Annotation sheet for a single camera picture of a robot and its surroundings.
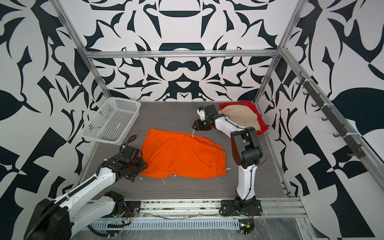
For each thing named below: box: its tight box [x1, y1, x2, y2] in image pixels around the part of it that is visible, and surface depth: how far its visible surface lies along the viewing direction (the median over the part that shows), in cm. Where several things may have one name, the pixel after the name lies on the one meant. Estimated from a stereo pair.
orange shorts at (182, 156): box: [139, 128, 227, 179], surface depth 92 cm
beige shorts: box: [218, 104, 261, 132], surface depth 107 cm
